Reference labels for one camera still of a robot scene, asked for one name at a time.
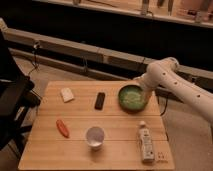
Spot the green bowl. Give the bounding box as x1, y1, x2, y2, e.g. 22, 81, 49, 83
118, 85, 147, 112

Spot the white bottle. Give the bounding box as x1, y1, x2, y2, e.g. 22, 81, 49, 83
139, 121, 155, 163

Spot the orange carrot toy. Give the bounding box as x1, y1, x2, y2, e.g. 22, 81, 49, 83
56, 120, 69, 138

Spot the black cable on wall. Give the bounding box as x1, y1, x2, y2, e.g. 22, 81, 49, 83
27, 40, 42, 78

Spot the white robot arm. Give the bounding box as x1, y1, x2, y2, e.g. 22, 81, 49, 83
134, 57, 213, 125

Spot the black chair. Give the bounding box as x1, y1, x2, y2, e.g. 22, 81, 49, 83
0, 31, 41, 153

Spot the black rectangular block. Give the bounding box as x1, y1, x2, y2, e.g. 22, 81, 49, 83
95, 92, 105, 110

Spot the clear plastic cup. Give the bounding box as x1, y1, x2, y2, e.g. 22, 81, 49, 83
86, 127, 105, 150

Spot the black cable near rail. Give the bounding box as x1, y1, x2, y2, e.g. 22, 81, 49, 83
81, 54, 90, 75

